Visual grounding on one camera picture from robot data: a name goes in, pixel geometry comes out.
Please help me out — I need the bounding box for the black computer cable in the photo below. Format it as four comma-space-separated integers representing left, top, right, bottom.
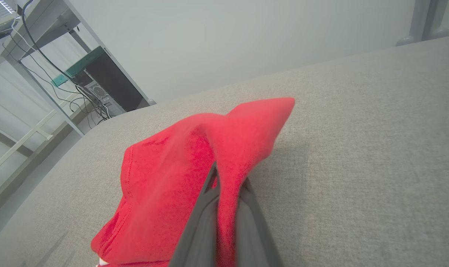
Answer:
2, 0, 111, 121

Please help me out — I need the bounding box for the pile of red white garments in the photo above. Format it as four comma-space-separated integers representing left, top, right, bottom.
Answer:
91, 97, 296, 267

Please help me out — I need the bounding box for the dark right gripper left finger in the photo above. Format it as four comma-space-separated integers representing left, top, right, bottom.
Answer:
168, 162, 220, 267

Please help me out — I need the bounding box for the grey metal desk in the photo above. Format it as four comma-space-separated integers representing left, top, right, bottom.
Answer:
0, 0, 86, 138

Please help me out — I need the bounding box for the white metal rail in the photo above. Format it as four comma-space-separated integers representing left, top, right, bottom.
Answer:
0, 93, 88, 178

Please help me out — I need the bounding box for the black computer tower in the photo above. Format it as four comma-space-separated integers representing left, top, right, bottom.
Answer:
71, 52, 145, 117

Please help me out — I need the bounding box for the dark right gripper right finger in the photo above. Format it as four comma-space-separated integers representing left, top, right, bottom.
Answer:
235, 177, 284, 267

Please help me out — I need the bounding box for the green shelf board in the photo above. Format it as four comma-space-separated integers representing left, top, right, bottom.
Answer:
51, 46, 106, 88

